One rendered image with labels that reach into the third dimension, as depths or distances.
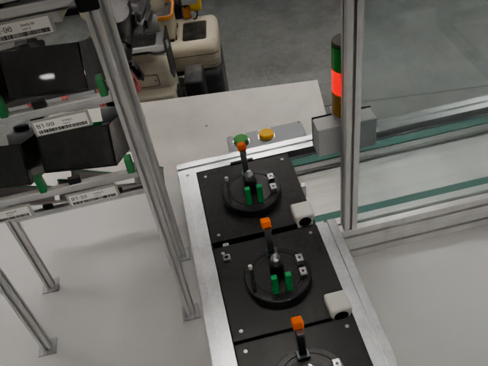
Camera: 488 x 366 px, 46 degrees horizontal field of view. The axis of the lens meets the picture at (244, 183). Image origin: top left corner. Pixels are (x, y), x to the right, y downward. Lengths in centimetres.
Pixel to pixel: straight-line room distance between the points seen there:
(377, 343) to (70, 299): 72
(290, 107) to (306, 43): 198
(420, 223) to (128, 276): 70
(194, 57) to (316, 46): 154
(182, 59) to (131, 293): 117
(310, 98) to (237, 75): 172
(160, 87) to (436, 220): 112
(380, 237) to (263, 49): 254
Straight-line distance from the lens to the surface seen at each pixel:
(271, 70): 353
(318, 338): 113
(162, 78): 205
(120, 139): 106
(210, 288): 123
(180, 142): 173
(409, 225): 136
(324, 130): 111
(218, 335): 117
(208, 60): 231
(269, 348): 112
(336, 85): 106
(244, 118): 178
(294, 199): 135
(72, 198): 102
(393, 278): 135
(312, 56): 363
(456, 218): 141
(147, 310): 135
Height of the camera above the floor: 195
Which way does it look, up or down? 44 degrees down
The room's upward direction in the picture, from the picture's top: 9 degrees counter-clockwise
